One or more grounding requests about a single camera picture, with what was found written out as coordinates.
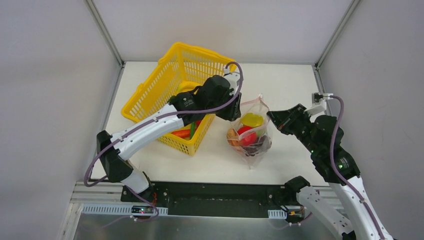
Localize purple grapes toy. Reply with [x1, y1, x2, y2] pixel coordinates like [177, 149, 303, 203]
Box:
[242, 135, 272, 157]

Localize yellow-green pepper toy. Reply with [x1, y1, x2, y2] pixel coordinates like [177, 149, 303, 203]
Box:
[240, 112, 265, 128]

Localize clear pink-dotted zip bag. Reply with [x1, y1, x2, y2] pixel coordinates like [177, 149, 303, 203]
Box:
[226, 94, 272, 170]

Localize yellow plastic basket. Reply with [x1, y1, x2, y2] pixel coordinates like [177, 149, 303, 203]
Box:
[121, 42, 236, 156]

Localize red tomato toy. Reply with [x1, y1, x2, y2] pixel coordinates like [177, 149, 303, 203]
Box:
[237, 125, 257, 147]

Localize green cabbage toy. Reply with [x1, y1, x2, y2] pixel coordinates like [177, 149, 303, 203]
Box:
[255, 125, 268, 139]

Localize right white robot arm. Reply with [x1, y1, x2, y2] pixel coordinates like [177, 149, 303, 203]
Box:
[267, 104, 393, 240]

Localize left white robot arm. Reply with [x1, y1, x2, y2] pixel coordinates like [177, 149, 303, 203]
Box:
[97, 72, 243, 203]

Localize green bean toy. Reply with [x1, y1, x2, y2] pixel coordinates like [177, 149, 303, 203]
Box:
[189, 122, 197, 140]

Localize orange carrot toy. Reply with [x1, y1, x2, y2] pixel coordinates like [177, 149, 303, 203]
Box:
[171, 129, 191, 139]

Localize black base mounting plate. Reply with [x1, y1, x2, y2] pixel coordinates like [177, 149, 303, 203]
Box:
[141, 181, 300, 218]

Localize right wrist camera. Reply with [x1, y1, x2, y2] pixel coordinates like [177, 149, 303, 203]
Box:
[305, 92, 334, 117]

